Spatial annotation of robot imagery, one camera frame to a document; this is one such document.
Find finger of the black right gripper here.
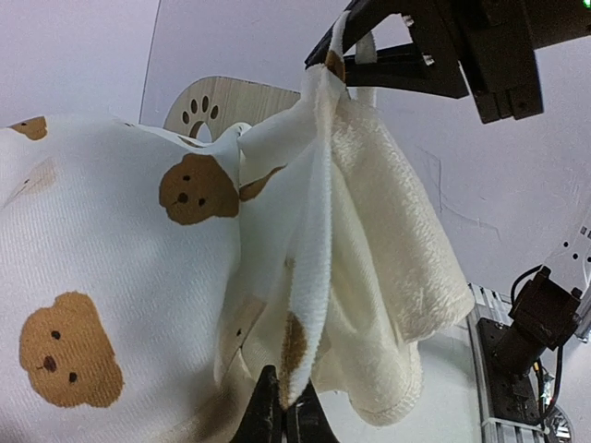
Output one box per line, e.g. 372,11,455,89
305,0,416,65

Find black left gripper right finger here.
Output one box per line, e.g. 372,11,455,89
288,382,339,443

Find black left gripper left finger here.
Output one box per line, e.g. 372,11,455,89
234,365,282,443

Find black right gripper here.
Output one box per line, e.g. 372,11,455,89
344,1,544,124

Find wooden pet bed frame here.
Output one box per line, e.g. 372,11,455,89
163,77,299,141

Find bear print cushion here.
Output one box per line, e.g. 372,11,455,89
1,37,475,442

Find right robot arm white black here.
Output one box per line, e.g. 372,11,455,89
344,1,590,442

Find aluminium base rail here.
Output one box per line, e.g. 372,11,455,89
465,283,591,443

